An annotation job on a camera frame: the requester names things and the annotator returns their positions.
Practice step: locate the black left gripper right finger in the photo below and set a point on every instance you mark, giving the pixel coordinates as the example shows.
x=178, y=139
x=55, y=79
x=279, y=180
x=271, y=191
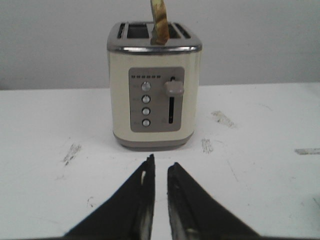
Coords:
x=193, y=213

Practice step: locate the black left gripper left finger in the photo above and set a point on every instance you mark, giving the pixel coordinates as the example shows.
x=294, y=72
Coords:
x=128, y=213

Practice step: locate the cream two-slot toaster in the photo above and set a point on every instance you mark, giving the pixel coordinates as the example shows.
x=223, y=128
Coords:
x=153, y=88

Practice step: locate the toast slice in toaster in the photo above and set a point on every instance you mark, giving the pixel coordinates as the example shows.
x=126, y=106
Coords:
x=160, y=32

